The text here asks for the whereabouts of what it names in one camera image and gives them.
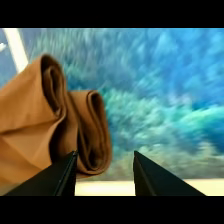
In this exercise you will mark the brown garment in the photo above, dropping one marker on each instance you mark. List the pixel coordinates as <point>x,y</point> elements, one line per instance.
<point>40,123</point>

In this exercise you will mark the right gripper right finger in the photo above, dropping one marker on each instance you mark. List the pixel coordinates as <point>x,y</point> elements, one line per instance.
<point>153,181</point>

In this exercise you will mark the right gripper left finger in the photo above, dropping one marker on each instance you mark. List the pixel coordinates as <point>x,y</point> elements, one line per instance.
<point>58,181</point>

